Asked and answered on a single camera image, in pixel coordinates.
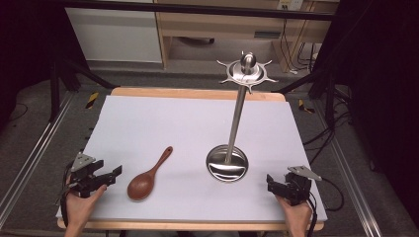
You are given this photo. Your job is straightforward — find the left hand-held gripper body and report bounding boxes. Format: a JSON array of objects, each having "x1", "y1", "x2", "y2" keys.
[{"x1": 67, "y1": 152, "x2": 105, "y2": 199}]

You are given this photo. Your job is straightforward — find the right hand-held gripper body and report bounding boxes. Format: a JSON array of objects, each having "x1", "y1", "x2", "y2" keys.
[{"x1": 282, "y1": 165, "x2": 323, "y2": 207}]

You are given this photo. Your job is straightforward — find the brown wooden spoon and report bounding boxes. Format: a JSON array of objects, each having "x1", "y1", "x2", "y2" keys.
[{"x1": 126, "y1": 145, "x2": 174, "y2": 202}]

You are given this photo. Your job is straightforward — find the steel utensil rack stand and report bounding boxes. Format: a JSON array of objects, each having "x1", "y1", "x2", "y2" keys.
[{"x1": 206, "y1": 50, "x2": 280, "y2": 184}]

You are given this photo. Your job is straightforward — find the person's right hand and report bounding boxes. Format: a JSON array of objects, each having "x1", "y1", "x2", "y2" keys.
[{"x1": 275, "y1": 194, "x2": 313, "y2": 229}]

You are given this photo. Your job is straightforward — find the person's left hand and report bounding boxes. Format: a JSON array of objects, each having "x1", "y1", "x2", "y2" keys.
[{"x1": 64, "y1": 174, "x2": 109, "y2": 229}]

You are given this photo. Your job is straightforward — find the yellow black floor tape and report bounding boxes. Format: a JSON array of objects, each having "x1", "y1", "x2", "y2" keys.
[
  {"x1": 297, "y1": 98, "x2": 316, "y2": 115},
  {"x1": 85, "y1": 91, "x2": 100, "y2": 110}
]

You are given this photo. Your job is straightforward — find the white table mat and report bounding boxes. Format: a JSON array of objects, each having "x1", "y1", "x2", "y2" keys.
[{"x1": 55, "y1": 94, "x2": 329, "y2": 223}]

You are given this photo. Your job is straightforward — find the black metal stand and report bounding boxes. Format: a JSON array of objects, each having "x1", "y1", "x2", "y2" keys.
[{"x1": 48, "y1": 53, "x2": 118, "y2": 123}]

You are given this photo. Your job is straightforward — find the black curtain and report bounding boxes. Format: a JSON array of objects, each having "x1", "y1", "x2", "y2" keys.
[
  {"x1": 0, "y1": 0, "x2": 90, "y2": 129},
  {"x1": 310, "y1": 0, "x2": 419, "y2": 228}
]

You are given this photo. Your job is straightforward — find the white cabinet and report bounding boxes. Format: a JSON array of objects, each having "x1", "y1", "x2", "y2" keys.
[{"x1": 64, "y1": 7, "x2": 163, "y2": 64}]

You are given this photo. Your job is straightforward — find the light wooden desk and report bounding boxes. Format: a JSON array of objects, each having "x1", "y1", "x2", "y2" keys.
[{"x1": 153, "y1": 0, "x2": 340, "y2": 73}]

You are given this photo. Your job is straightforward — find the white power strip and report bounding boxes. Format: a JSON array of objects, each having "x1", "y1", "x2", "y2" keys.
[{"x1": 277, "y1": 0, "x2": 304, "y2": 11}]

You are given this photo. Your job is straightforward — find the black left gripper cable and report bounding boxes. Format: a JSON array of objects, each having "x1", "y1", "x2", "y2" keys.
[{"x1": 58, "y1": 160, "x2": 74, "y2": 229}]

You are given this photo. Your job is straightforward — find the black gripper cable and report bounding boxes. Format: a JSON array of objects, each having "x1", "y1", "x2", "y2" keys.
[
  {"x1": 58, "y1": 160, "x2": 74, "y2": 229},
  {"x1": 305, "y1": 177, "x2": 346, "y2": 237}
]

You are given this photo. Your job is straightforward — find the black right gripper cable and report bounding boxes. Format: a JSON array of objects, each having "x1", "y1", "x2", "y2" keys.
[{"x1": 305, "y1": 177, "x2": 346, "y2": 237}]

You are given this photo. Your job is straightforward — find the aluminium floor rail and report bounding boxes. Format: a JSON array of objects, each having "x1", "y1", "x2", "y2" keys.
[
  {"x1": 314, "y1": 98, "x2": 383, "y2": 237},
  {"x1": 0, "y1": 91, "x2": 76, "y2": 229}
]

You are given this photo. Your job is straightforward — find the black floor cables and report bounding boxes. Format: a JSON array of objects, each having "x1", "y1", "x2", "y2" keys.
[{"x1": 301, "y1": 110, "x2": 354, "y2": 166}]

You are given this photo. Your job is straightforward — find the black hanging cables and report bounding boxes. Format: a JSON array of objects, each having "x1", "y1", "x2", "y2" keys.
[{"x1": 279, "y1": 18, "x2": 319, "y2": 75}]

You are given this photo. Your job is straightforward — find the black frame crossbar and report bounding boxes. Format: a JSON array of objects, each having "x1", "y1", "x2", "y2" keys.
[{"x1": 58, "y1": 0, "x2": 335, "y2": 22}]

